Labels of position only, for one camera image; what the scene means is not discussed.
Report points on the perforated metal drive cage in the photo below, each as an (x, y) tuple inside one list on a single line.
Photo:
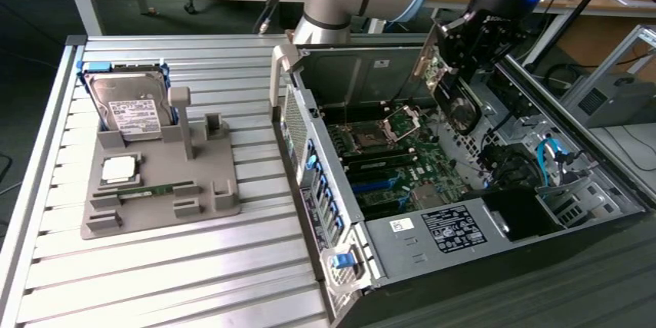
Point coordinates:
[(530, 126)]

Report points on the green RAM stick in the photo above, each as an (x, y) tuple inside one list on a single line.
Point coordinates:
[(149, 191)]

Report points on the grey power supply unit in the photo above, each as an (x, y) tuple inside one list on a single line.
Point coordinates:
[(401, 251)]

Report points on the black graphics card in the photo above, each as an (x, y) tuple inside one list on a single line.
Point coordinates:
[(465, 109)]

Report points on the metal socket cover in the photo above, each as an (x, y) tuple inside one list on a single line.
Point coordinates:
[(405, 122)]

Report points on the aluminium profile frame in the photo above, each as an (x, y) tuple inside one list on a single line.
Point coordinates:
[(641, 36)]

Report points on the open black PC case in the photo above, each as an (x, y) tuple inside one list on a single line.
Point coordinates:
[(590, 266)]

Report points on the blue case latch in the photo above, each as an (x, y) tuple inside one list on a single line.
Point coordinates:
[(341, 260)]

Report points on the metal disk bay bracket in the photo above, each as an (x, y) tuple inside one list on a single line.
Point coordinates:
[(569, 205)]

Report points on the grey box appliance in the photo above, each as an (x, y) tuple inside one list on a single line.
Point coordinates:
[(615, 105)]

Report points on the grey parts rack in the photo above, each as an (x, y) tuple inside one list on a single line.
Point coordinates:
[(165, 209)]

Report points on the hard disk in blue carrier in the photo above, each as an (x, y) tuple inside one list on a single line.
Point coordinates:
[(129, 105)]

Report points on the silver CPU chip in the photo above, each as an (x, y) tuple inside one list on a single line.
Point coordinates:
[(119, 170)]

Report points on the black installed RAM module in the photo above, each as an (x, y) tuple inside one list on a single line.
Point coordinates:
[(379, 159)]

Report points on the grey chipset heat sink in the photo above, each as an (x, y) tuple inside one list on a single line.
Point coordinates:
[(429, 196)]

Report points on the CPU socket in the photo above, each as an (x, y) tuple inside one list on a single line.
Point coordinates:
[(366, 138)]

